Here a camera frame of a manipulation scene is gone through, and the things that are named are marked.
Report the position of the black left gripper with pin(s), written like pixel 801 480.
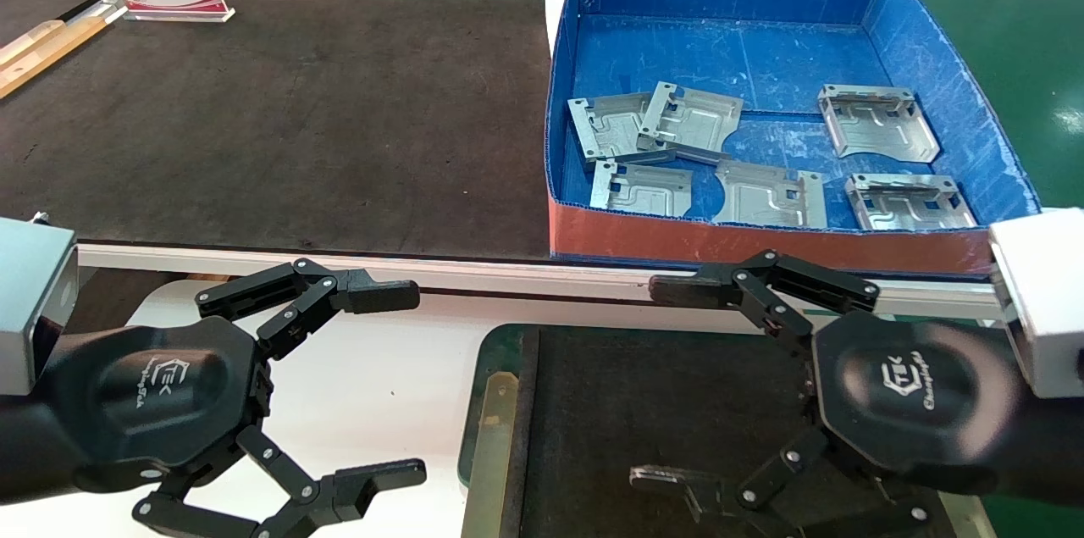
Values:
pixel 152 394

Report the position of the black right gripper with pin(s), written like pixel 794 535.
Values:
pixel 915 390

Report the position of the stamped grey metal part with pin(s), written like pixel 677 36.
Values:
pixel 910 207
pixel 605 127
pixel 694 119
pixel 644 191
pixel 766 199
pixel 881 127

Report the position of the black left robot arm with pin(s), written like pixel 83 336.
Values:
pixel 34 453

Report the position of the black tray container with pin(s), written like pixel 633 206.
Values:
pixel 635 402

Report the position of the blue corrugated plastic box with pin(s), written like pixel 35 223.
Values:
pixel 762 55

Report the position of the white sheet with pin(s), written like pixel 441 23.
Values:
pixel 556 4

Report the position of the wooden strip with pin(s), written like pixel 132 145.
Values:
pixel 59 51

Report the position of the aluminium table edge rail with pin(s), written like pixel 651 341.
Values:
pixel 474 271

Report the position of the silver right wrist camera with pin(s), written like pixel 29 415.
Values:
pixel 1042 301

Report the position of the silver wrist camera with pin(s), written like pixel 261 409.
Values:
pixel 30 301
pixel 1042 301

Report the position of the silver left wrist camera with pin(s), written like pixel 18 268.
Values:
pixel 30 301

